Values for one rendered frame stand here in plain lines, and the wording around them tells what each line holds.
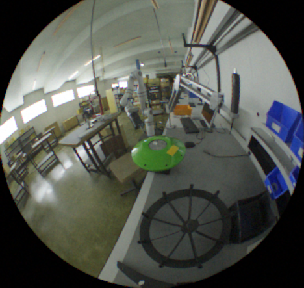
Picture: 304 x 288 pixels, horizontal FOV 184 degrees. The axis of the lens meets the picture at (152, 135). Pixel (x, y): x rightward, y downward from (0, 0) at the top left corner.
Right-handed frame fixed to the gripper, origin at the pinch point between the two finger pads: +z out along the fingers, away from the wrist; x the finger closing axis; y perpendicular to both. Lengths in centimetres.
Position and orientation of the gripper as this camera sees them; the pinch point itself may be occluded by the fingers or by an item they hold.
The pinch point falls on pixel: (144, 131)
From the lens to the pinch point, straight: 62.5
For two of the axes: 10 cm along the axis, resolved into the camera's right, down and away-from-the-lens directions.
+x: -8.4, 3.6, -4.1
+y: -1.9, 5.1, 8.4
